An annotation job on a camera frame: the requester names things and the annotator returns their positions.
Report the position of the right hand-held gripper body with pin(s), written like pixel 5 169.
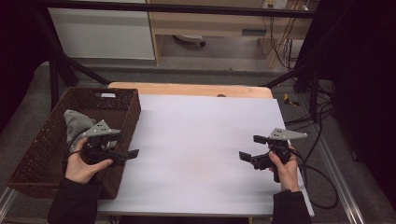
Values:
pixel 281 134

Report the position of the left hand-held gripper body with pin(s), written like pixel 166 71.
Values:
pixel 99 129

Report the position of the grey skirt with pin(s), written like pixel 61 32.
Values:
pixel 76 123

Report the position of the brown woven basket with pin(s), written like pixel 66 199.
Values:
pixel 40 161

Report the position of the person's right hand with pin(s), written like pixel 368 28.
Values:
pixel 289 175

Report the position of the person's left hand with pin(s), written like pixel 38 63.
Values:
pixel 79 169

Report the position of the yellow and black tool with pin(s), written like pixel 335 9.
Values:
pixel 289 101

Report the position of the black metal stand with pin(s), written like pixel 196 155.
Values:
pixel 54 84
pixel 313 93

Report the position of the light wooden table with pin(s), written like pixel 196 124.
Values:
pixel 186 90

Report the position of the white cabinet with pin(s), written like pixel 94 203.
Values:
pixel 102 34

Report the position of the black curtain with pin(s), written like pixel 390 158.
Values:
pixel 15 46
pixel 367 77

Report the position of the chair base with caster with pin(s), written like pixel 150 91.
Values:
pixel 190 39

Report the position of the light wooden desk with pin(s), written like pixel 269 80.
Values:
pixel 202 28

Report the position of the white power strip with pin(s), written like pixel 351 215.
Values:
pixel 275 3

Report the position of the black metal crossbar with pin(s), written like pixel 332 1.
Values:
pixel 218 11

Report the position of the aluminium rail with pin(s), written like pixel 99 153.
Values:
pixel 343 186
pixel 6 202

